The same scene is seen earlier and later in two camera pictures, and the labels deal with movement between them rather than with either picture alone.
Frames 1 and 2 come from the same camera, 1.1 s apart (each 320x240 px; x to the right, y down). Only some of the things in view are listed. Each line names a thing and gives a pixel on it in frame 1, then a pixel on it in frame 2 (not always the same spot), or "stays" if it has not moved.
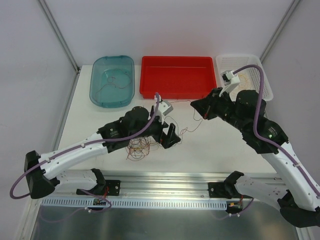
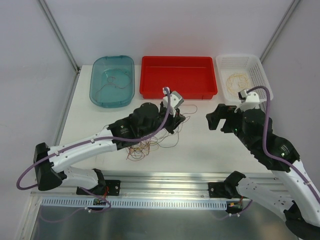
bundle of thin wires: x=139 y=147 stays
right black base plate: x=217 y=190 stays
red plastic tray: x=176 y=77 stays
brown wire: x=110 y=80 stays
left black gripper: x=164 y=132 -> x=173 y=119
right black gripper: x=211 y=104 -> x=227 y=120
